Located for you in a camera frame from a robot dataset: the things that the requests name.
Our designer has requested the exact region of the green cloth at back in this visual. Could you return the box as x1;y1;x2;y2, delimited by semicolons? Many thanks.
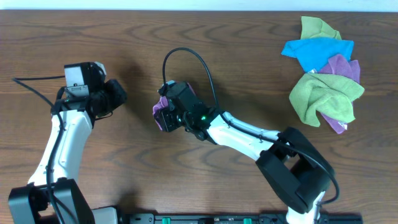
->
300;16;341;40

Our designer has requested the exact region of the purple cloth in pile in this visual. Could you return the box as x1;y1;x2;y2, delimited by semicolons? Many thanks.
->
318;54;361;83

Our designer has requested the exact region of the purple microfiber cloth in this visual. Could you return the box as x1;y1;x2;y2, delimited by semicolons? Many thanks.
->
152;80;196;132

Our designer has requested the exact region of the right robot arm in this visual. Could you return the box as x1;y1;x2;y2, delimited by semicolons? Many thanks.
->
153;106;336;223

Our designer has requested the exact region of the green cloth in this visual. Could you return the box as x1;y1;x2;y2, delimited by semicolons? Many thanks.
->
300;16;341;40
289;73;364;127

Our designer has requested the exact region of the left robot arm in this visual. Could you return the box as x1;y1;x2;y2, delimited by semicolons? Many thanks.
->
8;80;127;223

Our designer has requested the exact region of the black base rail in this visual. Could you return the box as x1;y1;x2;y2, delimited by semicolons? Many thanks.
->
119;213;363;224

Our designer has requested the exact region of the blue microfiber cloth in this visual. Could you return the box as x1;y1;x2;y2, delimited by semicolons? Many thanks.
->
281;37;354;72

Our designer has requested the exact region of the green cloth in front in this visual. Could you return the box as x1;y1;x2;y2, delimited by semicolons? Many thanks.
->
289;73;364;127

